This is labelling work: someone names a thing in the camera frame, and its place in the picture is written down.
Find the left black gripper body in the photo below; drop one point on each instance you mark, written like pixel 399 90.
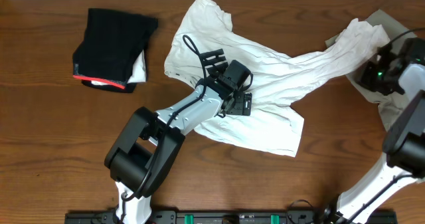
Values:
pixel 244 105

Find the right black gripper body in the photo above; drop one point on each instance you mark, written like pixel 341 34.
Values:
pixel 377 79

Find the white t-shirt black logo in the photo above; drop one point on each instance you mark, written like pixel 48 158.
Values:
pixel 278 79

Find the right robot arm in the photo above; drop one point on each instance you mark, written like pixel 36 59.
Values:
pixel 402 159

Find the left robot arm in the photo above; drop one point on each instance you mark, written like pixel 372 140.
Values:
pixel 145 150

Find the beige khaki shorts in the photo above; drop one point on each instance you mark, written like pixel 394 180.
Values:
pixel 390 107

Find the white folded garment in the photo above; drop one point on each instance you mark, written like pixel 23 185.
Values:
pixel 138 75

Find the black folded garment red trim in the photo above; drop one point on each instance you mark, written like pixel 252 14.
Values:
pixel 112 42

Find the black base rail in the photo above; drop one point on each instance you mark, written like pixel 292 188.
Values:
pixel 172 217

